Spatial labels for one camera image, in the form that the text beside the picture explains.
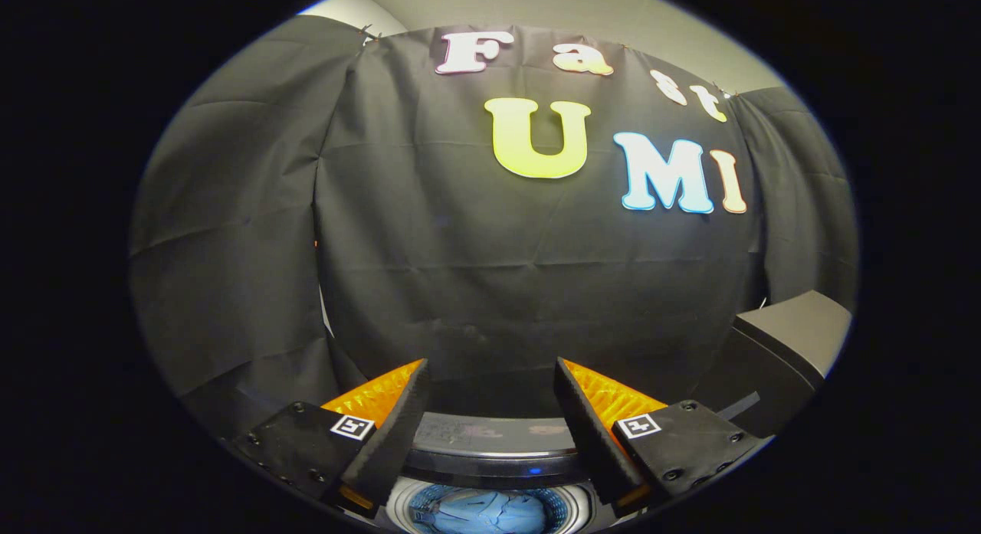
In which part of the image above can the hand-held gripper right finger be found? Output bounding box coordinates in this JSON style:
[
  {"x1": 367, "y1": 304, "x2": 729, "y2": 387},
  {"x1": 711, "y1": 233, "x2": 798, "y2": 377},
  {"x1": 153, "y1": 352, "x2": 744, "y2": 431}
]
[{"x1": 553, "y1": 356, "x2": 771, "y2": 519}]

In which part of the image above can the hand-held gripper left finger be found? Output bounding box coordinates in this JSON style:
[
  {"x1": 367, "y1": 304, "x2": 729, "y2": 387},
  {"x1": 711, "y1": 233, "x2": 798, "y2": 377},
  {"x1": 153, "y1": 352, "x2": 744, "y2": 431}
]
[{"x1": 232, "y1": 359, "x2": 431, "y2": 518}]

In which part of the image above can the dark grey washing machine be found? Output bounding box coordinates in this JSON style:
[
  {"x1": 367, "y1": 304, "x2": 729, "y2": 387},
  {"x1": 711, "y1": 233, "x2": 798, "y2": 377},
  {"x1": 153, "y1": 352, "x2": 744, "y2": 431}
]
[{"x1": 397, "y1": 410, "x2": 615, "y2": 534}]

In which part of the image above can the light blue polo shirt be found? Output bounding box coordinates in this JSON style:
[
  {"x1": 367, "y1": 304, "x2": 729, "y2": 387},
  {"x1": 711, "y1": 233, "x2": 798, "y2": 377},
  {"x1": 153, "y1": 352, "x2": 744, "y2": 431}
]
[{"x1": 420, "y1": 490, "x2": 550, "y2": 534}]

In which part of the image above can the black backdrop cloth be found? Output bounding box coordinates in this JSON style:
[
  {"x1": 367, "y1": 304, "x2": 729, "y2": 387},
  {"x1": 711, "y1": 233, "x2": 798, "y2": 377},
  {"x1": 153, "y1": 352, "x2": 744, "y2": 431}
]
[{"x1": 129, "y1": 15, "x2": 859, "y2": 443}]

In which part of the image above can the beige cabinet with dark top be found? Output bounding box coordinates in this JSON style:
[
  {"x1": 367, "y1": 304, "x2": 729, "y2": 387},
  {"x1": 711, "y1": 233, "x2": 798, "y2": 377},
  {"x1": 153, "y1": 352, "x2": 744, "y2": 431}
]
[{"x1": 694, "y1": 290, "x2": 854, "y2": 440}]

